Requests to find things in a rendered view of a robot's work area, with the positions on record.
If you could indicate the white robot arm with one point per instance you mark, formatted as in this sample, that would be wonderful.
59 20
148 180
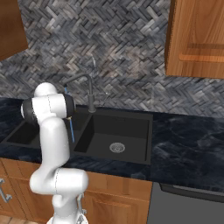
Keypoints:
54 137

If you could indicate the black double sink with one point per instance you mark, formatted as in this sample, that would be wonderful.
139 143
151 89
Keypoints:
116 131

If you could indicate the round metal sink drain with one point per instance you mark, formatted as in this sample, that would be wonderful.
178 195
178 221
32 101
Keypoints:
117 147

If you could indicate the wooden panel below sink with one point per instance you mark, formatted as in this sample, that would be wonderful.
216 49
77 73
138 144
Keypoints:
119 183

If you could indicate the dark grey tap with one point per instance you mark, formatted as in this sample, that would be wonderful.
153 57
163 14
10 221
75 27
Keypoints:
91 96

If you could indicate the wooden base cupboard door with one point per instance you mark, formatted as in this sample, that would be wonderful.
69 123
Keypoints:
26 201
116 211

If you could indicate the grey dishwasher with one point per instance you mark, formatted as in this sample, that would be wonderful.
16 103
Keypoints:
180 210

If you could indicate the wooden wall cupboard with moulding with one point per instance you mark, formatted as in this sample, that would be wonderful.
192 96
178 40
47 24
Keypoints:
198 32

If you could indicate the plain wooden wall cupboard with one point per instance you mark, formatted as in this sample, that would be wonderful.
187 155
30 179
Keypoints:
10 26

